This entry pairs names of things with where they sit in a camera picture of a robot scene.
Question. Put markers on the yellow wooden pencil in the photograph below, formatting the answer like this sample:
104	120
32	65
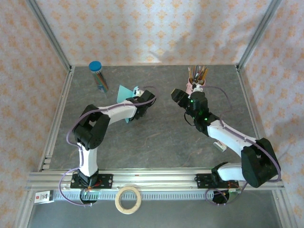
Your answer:
205	73

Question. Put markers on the small pink white eraser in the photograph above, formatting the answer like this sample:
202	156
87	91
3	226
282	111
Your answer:
222	148

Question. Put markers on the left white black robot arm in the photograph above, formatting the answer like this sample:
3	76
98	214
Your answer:
89	161

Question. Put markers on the aluminium mounting rail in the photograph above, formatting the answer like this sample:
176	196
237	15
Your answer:
154	180

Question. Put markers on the pencil tube with blue lid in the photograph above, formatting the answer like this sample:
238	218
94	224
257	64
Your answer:
99	78

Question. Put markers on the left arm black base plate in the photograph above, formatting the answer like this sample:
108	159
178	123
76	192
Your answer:
107	181

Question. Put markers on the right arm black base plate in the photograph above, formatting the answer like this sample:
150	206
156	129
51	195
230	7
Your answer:
200	181

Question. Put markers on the light blue paper sheet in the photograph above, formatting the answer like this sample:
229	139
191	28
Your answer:
123	93

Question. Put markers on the white label tag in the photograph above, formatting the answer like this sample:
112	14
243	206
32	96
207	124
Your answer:
42	197

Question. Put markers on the aluminium frame post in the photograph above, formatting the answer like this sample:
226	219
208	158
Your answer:
257	35
51	35

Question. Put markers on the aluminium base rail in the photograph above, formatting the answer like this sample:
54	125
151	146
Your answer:
25	213
285	213

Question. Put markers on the masking tape roll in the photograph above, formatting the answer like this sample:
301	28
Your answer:
128	211

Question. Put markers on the pink pencil cup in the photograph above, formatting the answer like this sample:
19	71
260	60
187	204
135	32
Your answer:
189	88

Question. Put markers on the aluminium side rail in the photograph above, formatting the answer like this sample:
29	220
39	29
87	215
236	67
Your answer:
247	95
51	142

